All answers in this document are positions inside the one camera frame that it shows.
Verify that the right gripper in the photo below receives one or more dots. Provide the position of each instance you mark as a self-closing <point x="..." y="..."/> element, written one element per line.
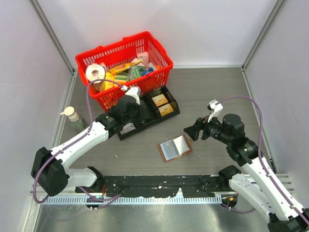
<point x="203" y="123"/>

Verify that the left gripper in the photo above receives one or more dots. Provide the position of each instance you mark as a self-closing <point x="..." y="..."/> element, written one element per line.
<point x="142" y="114"/>

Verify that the brown leather card holder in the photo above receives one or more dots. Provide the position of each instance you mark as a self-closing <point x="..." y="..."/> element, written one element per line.
<point x="183" y="145"/>

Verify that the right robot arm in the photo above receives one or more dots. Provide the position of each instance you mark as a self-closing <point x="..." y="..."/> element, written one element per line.
<point x="282" y="212"/>

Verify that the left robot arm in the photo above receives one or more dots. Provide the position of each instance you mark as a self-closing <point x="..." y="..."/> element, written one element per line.
<point x="51" y="168"/>

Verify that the white card lower slot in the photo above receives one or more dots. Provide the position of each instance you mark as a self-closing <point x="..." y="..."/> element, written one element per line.
<point x="127" y="128"/>

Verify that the black card organizer tray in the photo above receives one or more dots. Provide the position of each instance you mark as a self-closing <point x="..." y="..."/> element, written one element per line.
<point x="155" y="107"/>

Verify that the gold card upper slot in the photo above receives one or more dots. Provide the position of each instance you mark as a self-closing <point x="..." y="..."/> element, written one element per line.
<point x="160" y="100"/>

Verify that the gold card slot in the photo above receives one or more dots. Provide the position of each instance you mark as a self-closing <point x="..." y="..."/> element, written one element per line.
<point x="160" y="100"/>
<point x="165" y="109"/>

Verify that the gold card lower slot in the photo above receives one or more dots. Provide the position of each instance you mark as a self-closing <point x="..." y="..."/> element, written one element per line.
<point x="165" y="109"/>

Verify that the green package in basket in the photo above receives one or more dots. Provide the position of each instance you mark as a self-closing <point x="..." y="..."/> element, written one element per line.
<point x="135" y="72"/>

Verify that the yellow snack package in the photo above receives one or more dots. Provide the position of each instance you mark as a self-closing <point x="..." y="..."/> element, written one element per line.
<point x="117" y="75"/>

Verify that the red plastic shopping basket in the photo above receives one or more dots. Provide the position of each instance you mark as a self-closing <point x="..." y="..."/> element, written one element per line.
<point x="125" y="51"/>

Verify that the green soap pump bottle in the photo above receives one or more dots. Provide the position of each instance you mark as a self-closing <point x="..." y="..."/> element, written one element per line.
<point x="77" y="122"/>

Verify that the pink box in basket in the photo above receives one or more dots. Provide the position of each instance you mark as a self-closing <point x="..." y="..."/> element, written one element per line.
<point x="144" y="56"/>

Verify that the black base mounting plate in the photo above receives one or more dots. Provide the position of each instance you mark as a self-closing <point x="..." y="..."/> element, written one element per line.
<point x="162" y="186"/>

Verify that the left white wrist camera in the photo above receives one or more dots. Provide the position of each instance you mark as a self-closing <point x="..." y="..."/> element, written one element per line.
<point x="133" y="92"/>

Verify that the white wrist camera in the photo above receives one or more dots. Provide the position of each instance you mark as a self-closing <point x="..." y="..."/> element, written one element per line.
<point x="214" y="108"/>
<point x="133" y="92"/>

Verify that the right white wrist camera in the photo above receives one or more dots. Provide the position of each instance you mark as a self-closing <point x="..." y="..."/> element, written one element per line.
<point x="214" y="108"/>

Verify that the white slotted cable duct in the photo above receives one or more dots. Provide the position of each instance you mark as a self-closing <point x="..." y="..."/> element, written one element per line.
<point x="178" y="199"/>

